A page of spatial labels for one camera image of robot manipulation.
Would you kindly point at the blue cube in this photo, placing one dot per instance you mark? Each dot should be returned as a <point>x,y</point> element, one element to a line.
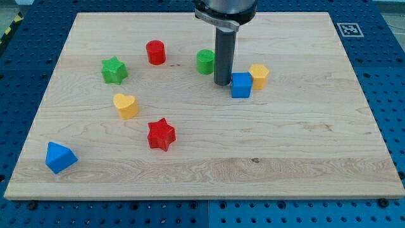
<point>241,85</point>

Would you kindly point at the robot arm flange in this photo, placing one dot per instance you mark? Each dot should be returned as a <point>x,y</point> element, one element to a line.
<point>225,14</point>

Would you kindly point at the yellow hexagon block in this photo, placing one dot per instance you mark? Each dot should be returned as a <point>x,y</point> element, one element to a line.
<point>259,74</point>

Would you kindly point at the red star block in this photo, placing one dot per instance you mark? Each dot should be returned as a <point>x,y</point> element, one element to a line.
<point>160,135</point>

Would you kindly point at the green cylinder block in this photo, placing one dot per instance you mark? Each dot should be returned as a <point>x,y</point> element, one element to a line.
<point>205,61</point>

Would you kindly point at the wooden board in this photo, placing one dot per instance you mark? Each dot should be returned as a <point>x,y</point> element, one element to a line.
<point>308,134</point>

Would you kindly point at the yellow heart block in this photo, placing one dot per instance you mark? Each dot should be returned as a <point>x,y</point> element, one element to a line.
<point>125,105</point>

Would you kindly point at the red cylinder block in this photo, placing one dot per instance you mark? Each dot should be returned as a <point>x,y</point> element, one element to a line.
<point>156,52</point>

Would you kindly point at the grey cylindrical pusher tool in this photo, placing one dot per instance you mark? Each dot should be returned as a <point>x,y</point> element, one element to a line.
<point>224,56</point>

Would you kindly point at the green star block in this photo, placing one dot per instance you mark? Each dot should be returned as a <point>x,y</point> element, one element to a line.
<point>113,71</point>

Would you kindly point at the blue triangle block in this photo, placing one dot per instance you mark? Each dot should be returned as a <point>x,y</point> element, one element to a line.
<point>59,157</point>

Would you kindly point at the white fiducial marker tag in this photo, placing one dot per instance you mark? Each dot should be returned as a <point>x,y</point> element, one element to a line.
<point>350,30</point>

